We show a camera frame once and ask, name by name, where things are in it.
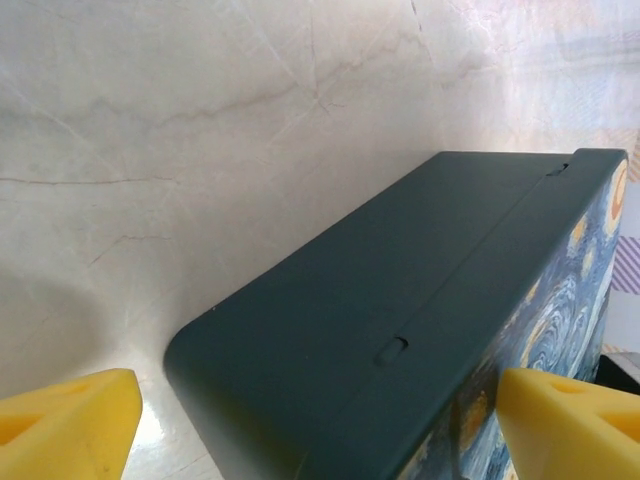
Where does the starry night painted tin box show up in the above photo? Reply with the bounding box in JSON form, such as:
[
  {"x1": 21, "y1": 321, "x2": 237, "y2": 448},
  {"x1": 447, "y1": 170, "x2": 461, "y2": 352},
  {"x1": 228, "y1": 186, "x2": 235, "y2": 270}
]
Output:
[{"x1": 162, "y1": 147, "x2": 629, "y2": 480}]

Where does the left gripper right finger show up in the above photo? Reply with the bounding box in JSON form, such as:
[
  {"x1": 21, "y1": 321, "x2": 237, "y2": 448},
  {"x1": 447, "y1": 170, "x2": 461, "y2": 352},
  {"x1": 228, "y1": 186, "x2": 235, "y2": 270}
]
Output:
[{"x1": 492, "y1": 367, "x2": 640, "y2": 480}]

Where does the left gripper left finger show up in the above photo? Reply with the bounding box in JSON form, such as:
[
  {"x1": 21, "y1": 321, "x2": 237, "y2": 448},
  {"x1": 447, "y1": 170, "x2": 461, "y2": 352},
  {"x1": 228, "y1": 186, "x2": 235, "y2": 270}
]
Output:
[{"x1": 0, "y1": 367, "x2": 144, "y2": 480}]

